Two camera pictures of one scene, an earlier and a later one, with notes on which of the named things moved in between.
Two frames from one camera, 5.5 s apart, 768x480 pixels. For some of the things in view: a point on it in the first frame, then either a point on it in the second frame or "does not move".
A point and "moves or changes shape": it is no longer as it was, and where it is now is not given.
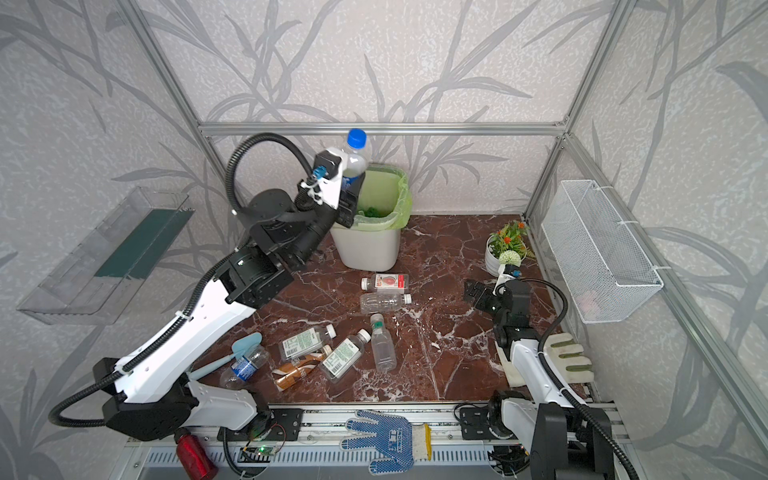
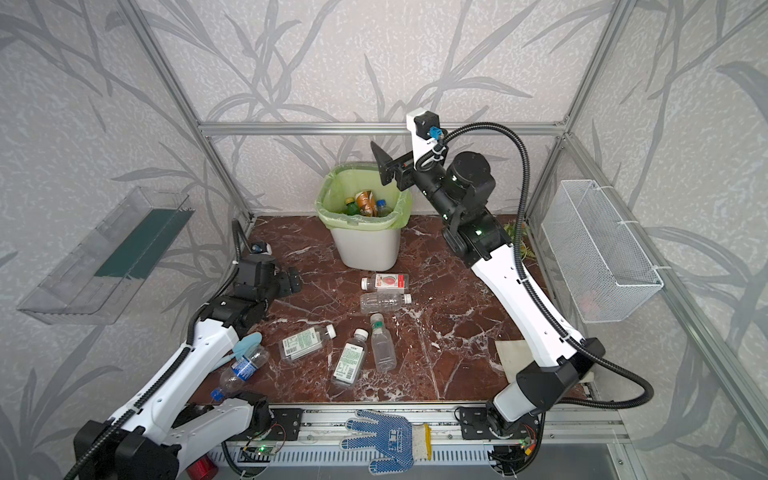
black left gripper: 346,201 -> 285,280
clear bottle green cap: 382,346 does not move
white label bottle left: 306,341 does not move
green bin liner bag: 385,201 does not move
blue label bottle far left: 246,369 does not move
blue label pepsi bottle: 357,162 -> 382,209
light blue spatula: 239,347 does not move
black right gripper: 485,294 -> 405,170
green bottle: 373,212 moves or changes shape
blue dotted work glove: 404,441 does not move
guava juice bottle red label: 385,281 does not move
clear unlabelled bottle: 384,302 does not move
